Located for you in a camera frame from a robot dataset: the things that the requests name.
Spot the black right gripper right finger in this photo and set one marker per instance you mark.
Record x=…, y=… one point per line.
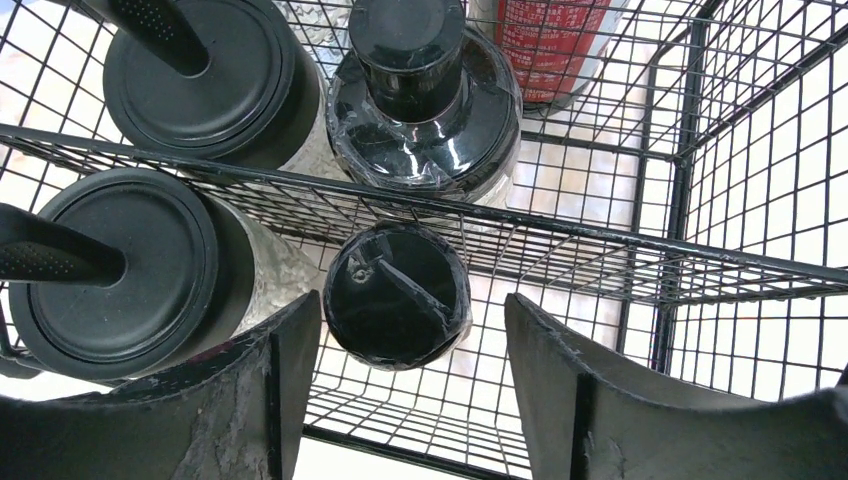
x=588, y=412

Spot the black wire basket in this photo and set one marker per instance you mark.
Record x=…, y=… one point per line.
x=688, y=211

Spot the shiny black-lid spice jar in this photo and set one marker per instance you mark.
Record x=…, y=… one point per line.
x=424, y=104

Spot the tall sauce bottle black cap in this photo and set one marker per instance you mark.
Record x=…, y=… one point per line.
x=556, y=47

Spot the black-lid jar white beads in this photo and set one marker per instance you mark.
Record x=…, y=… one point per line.
x=130, y=271

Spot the small pepper shaker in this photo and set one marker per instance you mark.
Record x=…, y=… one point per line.
x=397, y=297

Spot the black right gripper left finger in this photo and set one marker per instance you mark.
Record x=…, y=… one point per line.
x=233, y=412

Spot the black-lid clear jar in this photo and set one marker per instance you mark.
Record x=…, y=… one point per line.
x=223, y=81

